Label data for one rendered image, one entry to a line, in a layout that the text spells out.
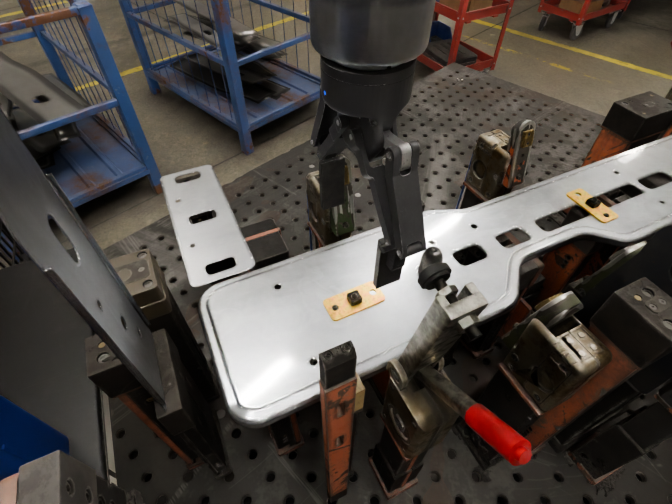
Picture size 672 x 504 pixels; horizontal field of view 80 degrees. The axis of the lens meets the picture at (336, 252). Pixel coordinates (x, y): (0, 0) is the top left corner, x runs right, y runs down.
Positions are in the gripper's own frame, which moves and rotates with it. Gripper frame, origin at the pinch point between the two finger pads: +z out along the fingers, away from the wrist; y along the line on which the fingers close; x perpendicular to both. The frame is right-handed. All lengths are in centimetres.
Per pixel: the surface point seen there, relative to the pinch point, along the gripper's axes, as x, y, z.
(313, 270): 2.8, 7.6, 13.7
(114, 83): 30, 173, 50
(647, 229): -50, -8, 13
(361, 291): -1.7, 0.8, 13.4
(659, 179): -66, 0, 15
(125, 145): 40, 201, 96
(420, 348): 1.7, -15.5, -0.2
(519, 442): -0.2, -25.6, -1.3
